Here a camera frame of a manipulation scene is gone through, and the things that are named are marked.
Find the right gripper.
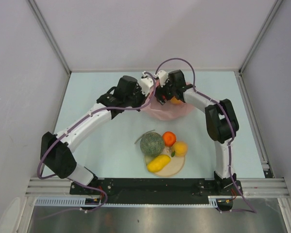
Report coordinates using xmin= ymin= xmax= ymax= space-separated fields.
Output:
xmin=153 ymin=76 xmax=177 ymax=105

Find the fake peach with leaf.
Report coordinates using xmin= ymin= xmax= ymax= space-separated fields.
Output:
xmin=170 ymin=97 xmax=183 ymax=105

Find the pink plastic bag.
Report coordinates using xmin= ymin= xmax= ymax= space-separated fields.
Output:
xmin=141 ymin=82 xmax=194 ymax=121

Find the green fake melon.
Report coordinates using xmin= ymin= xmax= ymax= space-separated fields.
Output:
xmin=134 ymin=130 xmax=165 ymax=156

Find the orange fake orange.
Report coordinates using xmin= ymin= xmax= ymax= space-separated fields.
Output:
xmin=162 ymin=131 xmax=177 ymax=147

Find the yellow fake fruit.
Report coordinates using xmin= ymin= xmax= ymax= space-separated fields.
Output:
xmin=171 ymin=141 xmax=188 ymax=157

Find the yellow fake mango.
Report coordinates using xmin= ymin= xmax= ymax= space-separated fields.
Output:
xmin=147 ymin=154 xmax=171 ymax=173

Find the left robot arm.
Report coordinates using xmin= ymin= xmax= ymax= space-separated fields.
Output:
xmin=37 ymin=72 xmax=156 ymax=194

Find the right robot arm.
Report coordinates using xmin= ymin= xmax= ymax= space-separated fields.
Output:
xmin=155 ymin=70 xmax=239 ymax=195

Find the beige ceramic plate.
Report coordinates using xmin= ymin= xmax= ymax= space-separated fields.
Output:
xmin=144 ymin=152 xmax=185 ymax=178

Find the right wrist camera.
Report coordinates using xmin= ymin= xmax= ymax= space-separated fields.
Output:
xmin=155 ymin=70 xmax=168 ymax=87

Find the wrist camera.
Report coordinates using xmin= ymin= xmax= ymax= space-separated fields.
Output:
xmin=138 ymin=71 xmax=155 ymax=96
xmin=155 ymin=70 xmax=168 ymax=87

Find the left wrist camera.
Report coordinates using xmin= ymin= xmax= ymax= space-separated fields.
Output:
xmin=138 ymin=71 xmax=155 ymax=96

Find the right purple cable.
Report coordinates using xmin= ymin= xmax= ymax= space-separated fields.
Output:
xmin=155 ymin=58 xmax=258 ymax=214

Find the purple cable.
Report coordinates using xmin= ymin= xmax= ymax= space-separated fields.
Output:
xmin=155 ymin=58 xmax=258 ymax=214
xmin=37 ymin=70 xmax=158 ymax=216

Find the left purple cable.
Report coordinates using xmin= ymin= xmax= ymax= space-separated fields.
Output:
xmin=37 ymin=70 xmax=158 ymax=216

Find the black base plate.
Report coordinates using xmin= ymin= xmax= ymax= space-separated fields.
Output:
xmin=70 ymin=178 xmax=243 ymax=207

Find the aluminium frame rail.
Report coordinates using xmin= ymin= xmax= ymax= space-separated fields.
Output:
xmin=25 ymin=178 xmax=290 ymax=198

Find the white cable duct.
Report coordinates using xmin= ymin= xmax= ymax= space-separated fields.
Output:
xmin=35 ymin=197 xmax=232 ymax=208

